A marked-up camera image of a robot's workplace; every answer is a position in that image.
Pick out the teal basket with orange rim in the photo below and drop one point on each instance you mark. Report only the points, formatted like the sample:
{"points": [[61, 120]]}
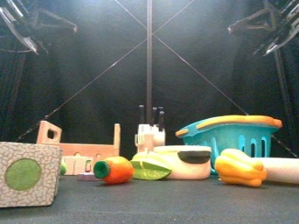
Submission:
{"points": [[229, 134]]}

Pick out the wooden toy crate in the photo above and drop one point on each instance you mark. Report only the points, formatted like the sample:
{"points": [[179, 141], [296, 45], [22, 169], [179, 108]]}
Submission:
{"points": [[86, 148]]}

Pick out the white cylinder toy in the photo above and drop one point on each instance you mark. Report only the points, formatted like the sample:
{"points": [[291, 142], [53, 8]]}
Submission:
{"points": [[281, 170]]}

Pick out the white utensil holder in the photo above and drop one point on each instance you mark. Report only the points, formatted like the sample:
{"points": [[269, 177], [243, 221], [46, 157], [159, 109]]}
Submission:
{"points": [[149, 137]]}

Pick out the yellow toy bell pepper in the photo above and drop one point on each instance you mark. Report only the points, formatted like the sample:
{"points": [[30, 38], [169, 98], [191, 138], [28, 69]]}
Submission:
{"points": [[239, 167]]}

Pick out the white toy block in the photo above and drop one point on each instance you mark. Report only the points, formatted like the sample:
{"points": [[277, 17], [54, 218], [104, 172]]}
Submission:
{"points": [[76, 165]]}

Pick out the small green toy piece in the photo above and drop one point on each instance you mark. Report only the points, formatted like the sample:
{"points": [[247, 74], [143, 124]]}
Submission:
{"points": [[61, 169]]}

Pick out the patterned cube with green circle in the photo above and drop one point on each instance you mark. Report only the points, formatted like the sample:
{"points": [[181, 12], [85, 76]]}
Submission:
{"points": [[29, 175]]}

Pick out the white bowl with dark rim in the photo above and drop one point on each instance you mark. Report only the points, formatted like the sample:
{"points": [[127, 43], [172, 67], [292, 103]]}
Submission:
{"points": [[187, 163]]}

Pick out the orange toy fruit green cap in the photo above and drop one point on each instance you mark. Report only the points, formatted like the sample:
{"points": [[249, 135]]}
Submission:
{"points": [[119, 170]]}

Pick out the green lime slice toy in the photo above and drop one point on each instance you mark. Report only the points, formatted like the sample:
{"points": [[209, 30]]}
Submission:
{"points": [[149, 170]]}

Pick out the metal frame pole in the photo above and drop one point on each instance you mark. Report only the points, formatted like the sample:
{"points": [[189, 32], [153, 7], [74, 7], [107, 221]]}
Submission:
{"points": [[149, 58]]}

